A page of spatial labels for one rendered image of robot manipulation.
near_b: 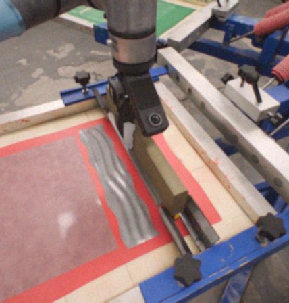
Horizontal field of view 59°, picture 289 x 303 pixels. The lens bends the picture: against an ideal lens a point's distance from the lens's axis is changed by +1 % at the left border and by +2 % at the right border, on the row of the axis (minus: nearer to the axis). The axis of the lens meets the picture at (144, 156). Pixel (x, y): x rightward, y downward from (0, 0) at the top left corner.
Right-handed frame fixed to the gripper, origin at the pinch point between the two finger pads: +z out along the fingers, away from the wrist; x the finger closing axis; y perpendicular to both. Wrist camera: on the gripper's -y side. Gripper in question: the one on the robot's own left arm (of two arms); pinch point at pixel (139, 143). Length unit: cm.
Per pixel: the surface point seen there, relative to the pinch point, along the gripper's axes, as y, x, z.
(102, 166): 2.8, 8.8, 6.8
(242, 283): -27, -43, 98
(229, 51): 40, -59, 11
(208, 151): -5.9, -15.5, 4.0
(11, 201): 2.4, 30.0, 7.6
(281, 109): -3.2, -40.0, 2.0
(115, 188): -4.4, 8.2, 7.0
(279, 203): -7, -74, 73
